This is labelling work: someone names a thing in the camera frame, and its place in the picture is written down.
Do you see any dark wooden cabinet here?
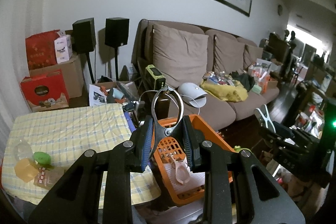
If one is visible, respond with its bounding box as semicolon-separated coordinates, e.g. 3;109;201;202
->
268;32;297;83

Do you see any red box with round label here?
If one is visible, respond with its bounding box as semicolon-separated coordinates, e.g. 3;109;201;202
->
20;69;70;112

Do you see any medium brown sofa cushion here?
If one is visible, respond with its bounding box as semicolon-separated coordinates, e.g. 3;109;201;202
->
213;34;246;73

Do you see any large brown sofa cushion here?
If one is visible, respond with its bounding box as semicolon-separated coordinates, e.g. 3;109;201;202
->
152;24;209;88

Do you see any pile of packets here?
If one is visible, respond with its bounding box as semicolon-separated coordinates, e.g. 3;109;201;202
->
203;61;272;94

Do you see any orange plastic basket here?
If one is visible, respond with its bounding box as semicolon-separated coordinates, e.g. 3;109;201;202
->
151;114;239;207

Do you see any small brown sofa cushion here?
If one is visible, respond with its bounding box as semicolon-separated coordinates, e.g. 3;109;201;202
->
243;44;264;69

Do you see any white foam net sheet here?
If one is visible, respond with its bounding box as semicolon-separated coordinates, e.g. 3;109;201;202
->
164;158;208;197

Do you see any brown sofa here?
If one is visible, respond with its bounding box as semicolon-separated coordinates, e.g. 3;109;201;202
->
131;19;280;132

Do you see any brown cardboard box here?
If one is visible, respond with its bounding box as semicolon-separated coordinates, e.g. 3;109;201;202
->
29;53;84;98

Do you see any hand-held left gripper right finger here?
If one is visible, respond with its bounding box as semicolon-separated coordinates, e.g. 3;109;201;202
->
182;115;306;224

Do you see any black cloth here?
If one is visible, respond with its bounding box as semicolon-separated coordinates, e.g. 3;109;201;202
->
231;70;255;90

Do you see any cluttered cardboard box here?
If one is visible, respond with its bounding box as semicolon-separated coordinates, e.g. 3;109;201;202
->
89;77;145;111

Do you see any dark brown wooden box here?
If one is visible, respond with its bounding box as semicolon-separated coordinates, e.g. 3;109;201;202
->
154;90;183;119

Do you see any yellow checked blanket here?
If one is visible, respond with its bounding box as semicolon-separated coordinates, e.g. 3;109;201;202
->
1;103;162;206

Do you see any clear jar with yellow lid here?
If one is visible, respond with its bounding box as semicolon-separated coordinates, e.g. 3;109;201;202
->
13;139;40;183

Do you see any small white box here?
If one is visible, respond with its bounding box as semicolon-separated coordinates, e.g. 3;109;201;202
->
54;34;72;64

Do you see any red patterned gift box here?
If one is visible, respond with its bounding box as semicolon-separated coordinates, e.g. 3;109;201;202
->
25;30;61;71

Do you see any green black power station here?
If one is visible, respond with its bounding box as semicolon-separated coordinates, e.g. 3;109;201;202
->
145;64;166;89

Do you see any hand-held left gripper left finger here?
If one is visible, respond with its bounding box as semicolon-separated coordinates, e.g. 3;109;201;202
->
28;115;155;224

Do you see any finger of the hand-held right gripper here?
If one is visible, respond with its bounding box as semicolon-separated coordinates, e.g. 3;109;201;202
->
273;122;327;143
259;126;318;152

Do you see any pink clothes peg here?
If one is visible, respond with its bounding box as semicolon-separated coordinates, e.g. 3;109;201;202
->
170;154;190;186

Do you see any purple white packet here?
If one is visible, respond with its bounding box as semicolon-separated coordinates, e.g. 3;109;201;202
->
123;111;137;135

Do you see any black speaker on stand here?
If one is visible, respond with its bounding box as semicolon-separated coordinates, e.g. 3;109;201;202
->
105;17;130;81
72;17;96;84

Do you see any white curved device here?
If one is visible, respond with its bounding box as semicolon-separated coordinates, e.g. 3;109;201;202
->
178;82;208;107

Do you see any yellow cloth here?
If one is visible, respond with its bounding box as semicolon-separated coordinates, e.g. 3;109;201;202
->
201;79;248;102

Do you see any gold foil packet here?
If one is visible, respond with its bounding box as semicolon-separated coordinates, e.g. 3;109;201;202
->
33;166;65;190

